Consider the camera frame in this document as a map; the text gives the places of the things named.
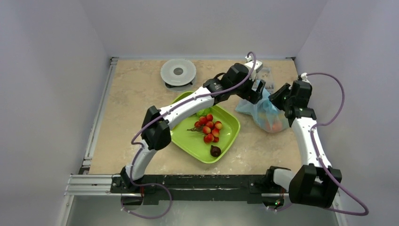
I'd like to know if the light blue plastic bag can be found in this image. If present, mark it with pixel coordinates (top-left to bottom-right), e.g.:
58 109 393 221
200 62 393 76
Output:
235 89 289 130

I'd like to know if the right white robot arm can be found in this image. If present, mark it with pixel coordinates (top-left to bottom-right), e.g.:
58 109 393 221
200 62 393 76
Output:
264 81 342 208

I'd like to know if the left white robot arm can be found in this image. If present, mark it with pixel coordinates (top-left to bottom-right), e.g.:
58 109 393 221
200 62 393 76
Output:
122 60 264 193

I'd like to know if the green fake cabbage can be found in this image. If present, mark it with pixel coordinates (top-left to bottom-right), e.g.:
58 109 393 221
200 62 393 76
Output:
196 108 211 117

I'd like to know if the red fake cherry bunch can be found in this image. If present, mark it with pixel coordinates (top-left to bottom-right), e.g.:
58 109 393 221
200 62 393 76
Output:
187 113 223 144

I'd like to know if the dark brown fake fig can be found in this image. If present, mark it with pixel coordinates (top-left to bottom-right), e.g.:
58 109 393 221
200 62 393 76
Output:
210 145 222 157

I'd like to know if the clear screw organizer box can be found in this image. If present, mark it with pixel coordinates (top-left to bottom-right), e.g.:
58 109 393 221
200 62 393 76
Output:
256 65 275 94

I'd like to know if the white filament spool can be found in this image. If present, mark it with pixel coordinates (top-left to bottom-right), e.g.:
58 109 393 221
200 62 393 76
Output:
160 59 197 92

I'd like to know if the green plastic tray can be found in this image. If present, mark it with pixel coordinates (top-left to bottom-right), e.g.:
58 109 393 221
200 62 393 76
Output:
170 105 241 164

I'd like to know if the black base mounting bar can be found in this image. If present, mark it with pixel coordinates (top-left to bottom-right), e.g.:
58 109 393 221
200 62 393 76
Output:
110 175 288 208

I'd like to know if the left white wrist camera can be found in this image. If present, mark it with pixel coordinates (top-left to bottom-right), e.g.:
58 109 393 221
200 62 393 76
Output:
244 60 263 81

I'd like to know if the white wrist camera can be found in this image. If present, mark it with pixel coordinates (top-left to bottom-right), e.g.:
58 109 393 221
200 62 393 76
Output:
298 73 310 83
244 60 263 81

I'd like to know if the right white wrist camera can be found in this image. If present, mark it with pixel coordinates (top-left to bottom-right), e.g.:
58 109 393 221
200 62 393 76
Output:
298 73 310 83

